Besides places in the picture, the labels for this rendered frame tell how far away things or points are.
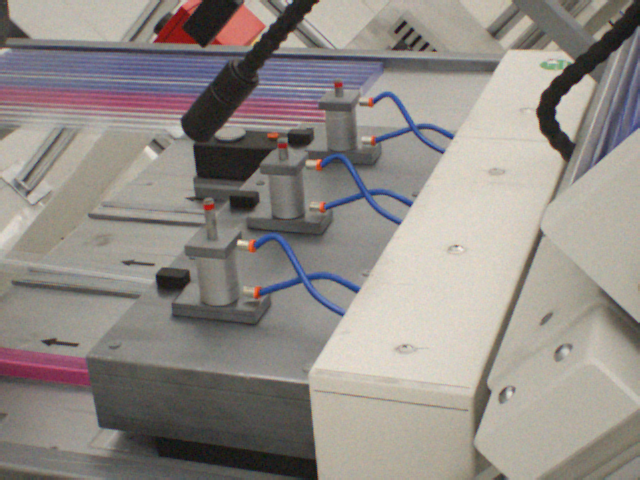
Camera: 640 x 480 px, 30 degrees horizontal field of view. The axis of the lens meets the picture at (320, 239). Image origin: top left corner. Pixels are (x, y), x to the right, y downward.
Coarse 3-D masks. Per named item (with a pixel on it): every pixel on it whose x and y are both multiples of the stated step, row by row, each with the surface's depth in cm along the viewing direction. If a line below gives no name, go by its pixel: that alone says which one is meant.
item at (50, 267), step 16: (0, 256) 85; (16, 256) 85; (32, 256) 84; (48, 256) 84; (16, 272) 84; (32, 272) 84; (48, 272) 83; (64, 272) 83; (80, 272) 83; (96, 272) 82; (112, 272) 82; (128, 272) 82; (144, 272) 82; (128, 288) 82; (144, 288) 81
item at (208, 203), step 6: (204, 198) 64; (210, 198) 64; (204, 204) 64; (210, 204) 64; (204, 210) 64; (210, 210) 64; (210, 216) 64; (210, 222) 64; (216, 222) 64; (210, 228) 64; (216, 228) 64; (210, 234) 64; (216, 234) 65
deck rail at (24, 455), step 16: (0, 448) 65; (16, 448) 65; (32, 448) 65; (48, 448) 65; (0, 464) 64; (16, 464) 63; (32, 464) 63; (48, 464) 63; (64, 464) 63; (80, 464) 63; (96, 464) 63; (112, 464) 63; (128, 464) 63; (144, 464) 63
